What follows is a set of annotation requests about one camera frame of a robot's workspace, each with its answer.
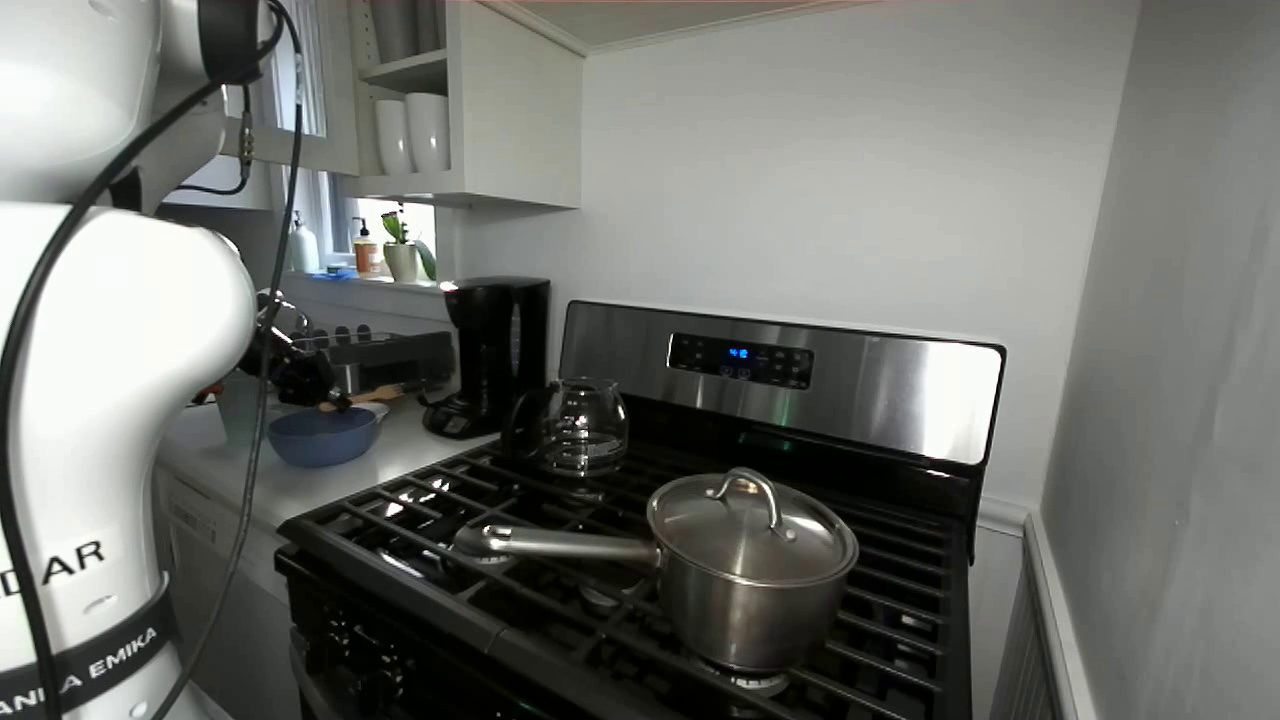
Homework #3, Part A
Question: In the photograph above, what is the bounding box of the stainless steel pan lid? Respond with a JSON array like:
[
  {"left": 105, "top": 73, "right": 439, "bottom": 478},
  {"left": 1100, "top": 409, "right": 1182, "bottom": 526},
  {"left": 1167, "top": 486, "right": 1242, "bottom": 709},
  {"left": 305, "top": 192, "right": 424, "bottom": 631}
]
[{"left": 643, "top": 466, "right": 865, "bottom": 590}]

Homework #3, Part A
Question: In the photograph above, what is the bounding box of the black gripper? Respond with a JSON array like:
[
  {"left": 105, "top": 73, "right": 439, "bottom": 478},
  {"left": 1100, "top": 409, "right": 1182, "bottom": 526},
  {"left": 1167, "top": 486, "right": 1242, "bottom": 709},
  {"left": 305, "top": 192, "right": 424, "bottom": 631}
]
[{"left": 257, "top": 324, "right": 347, "bottom": 409}]

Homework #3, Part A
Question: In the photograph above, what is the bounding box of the white wall cabinet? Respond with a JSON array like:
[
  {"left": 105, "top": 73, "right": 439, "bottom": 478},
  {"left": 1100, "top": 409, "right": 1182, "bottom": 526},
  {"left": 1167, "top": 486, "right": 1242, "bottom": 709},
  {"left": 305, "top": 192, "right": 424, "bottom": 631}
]
[{"left": 325, "top": 0, "right": 586, "bottom": 215}]

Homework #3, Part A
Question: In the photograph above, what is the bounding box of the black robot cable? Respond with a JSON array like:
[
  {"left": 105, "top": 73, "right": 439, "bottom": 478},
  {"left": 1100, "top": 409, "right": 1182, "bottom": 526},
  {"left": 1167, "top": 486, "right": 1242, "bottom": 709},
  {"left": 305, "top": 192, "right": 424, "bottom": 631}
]
[{"left": 0, "top": 0, "right": 311, "bottom": 720}]

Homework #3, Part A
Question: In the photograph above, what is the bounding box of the stainless steel saucepan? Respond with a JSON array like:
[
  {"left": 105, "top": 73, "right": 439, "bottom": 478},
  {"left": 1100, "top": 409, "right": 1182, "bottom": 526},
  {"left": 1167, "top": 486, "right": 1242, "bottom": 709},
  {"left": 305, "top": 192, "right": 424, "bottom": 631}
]
[{"left": 449, "top": 518, "right": 865, "bottom": 675}]

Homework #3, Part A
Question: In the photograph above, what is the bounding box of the stainless steel gas stove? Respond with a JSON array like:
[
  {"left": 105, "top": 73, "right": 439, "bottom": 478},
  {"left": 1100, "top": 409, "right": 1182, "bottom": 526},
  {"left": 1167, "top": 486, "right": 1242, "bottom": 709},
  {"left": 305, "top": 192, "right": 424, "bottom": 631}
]
[{"left": 272, "top": 298, "right": 1011, "bottom": 720}]

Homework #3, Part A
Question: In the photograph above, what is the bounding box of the glass kettle with black handle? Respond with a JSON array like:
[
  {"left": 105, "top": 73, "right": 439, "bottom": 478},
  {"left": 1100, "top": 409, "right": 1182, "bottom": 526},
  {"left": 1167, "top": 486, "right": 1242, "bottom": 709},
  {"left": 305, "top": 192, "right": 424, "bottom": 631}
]
[{"left": 502, "top": 376, "right": 634, "bottom": 486}]

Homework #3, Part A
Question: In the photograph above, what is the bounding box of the orange soap bottle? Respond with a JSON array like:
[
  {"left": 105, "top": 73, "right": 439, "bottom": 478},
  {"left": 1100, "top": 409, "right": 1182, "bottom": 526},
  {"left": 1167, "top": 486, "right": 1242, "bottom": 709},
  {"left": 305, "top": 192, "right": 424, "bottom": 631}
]
[{"left": 347, "top": 215, "right": 381, "bottom": 280}]

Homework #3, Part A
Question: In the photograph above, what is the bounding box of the black coffee maker cord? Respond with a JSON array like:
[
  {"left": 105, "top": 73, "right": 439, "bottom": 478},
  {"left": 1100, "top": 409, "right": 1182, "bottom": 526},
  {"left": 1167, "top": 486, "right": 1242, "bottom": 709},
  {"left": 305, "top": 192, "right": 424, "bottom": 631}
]
[{"left": 414, "top": 388, "right": 486, "bottom": 443}]

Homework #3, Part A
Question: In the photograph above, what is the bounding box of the potted orchid plant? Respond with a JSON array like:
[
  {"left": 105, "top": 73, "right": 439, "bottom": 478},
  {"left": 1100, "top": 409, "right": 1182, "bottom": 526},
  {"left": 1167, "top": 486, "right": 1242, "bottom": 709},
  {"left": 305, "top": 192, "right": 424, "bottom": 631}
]
[{"left": 377, "top": 204, "right": 444, "bottom": 288}]

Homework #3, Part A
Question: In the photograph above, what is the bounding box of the metal dish rack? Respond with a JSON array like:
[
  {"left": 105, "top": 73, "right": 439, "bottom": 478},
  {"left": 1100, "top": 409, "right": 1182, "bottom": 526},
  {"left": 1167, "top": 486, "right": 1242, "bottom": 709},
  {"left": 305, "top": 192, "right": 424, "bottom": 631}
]
[{"left": 295, "top": 319, "right": 459, "bottom": 397}]

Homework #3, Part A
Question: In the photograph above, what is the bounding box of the blue bowl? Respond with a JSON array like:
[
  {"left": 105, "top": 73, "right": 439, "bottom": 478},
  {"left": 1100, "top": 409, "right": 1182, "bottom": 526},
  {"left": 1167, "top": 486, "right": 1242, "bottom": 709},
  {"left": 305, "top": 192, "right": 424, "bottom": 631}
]
[{"left": 263, "top": 404, "right": 384, "bottom": 472}]

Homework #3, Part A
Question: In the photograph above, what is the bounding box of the teal cup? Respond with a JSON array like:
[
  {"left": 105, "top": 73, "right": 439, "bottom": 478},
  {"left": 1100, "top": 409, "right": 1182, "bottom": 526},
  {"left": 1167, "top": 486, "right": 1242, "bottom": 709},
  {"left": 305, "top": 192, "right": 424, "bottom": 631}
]
[{"left": 212, "top": 368, "right": 276, "bottom": 452}]

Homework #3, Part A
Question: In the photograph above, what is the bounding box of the white ceramic mug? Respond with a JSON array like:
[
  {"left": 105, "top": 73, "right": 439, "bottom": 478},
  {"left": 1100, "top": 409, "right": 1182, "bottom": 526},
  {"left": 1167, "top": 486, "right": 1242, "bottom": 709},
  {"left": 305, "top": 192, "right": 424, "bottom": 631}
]
[
  {"left": 400, "top": 89, "right": 455, "bottom": 179},
  {"left": 369, "top": 93, "right": 414, "bottom": 179}
]

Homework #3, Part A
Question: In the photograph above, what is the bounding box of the black coffee maker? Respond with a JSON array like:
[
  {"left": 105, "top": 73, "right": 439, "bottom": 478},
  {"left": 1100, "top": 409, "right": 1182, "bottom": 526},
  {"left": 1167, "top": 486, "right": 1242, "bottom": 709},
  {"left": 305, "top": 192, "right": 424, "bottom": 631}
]
[{"left": 439, "top": 272, "right": 554, "bottom": 440}]

